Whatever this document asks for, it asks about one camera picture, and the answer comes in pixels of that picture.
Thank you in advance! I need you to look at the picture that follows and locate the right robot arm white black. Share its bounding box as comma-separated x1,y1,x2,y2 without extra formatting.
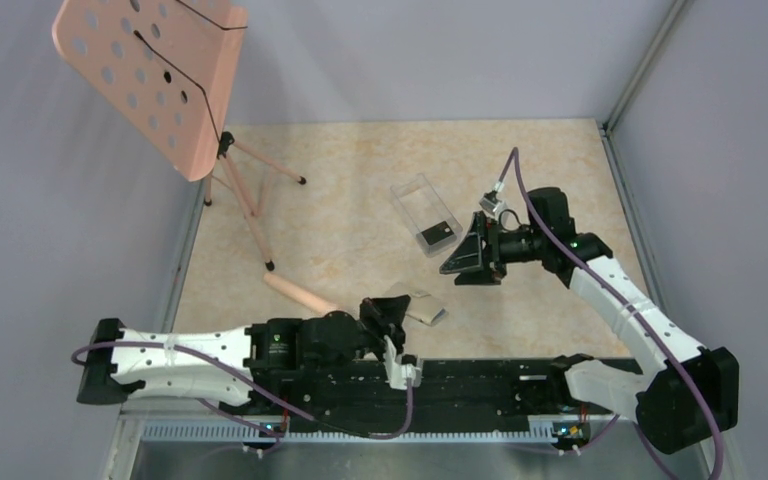
439,187,739,454

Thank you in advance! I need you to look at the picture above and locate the aluminium frame rail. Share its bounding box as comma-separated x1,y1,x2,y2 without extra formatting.
102,410,714,479

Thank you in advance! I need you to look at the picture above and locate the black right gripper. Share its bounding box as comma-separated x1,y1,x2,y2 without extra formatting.
440,210,546,286

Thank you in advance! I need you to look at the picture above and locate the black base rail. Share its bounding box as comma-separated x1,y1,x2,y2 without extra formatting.
253,359,609,436

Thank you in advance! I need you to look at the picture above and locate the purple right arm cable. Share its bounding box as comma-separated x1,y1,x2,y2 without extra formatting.
496,146,726,480

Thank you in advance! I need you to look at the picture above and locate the pink perforated music stand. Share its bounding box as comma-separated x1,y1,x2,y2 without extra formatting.
51,0,307,272

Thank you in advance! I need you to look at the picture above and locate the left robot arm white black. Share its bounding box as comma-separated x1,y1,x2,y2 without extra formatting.
72,295,422,414

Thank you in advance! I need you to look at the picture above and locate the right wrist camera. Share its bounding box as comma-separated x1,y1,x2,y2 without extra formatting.
479,190,506,217

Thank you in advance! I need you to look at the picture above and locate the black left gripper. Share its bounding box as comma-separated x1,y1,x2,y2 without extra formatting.
311,295,409,373

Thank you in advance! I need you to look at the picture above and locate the clear plastic box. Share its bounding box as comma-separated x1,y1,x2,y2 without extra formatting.
390,173,463,257

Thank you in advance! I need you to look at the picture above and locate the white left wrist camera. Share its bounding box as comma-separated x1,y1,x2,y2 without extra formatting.
383,336,423,390

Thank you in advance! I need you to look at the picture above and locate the pink wooden cylinder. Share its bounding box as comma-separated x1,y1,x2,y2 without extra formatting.
263,272,340,316

